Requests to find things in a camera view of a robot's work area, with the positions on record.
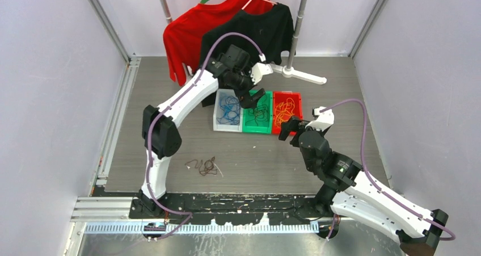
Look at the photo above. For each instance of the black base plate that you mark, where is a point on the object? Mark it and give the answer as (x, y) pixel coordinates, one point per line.
(234, 209)

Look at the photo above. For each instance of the red plastic bin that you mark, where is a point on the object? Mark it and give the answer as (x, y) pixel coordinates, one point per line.
(285, 105)

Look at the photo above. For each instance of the white slotted cable duct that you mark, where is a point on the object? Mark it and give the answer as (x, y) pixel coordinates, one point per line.
(159, 228)

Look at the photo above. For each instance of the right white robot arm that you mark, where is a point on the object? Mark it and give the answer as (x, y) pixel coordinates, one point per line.
(350, 190)

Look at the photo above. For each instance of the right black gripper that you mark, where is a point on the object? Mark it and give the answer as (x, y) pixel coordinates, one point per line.
(286, 127)

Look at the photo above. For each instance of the black t-shirt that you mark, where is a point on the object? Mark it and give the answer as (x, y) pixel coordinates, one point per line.
(243, 41)

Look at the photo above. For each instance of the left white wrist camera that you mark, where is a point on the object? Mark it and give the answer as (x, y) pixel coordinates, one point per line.
(258, 71)

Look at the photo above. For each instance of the white clothes rack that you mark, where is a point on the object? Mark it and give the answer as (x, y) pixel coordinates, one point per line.
(287, 71)

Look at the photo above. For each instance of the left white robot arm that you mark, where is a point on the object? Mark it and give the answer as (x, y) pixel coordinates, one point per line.
(160, 124)

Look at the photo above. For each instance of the white plastic bin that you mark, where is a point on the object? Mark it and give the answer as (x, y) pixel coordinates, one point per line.
(228, 114)

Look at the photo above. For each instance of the red t-shirt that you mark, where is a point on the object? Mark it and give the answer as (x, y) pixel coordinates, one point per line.
(182, 37)

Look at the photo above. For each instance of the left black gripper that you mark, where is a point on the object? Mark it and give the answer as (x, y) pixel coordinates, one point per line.
(247, 100)

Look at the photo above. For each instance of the green plastic bin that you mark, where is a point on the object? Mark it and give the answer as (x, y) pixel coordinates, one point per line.
(259, 119)

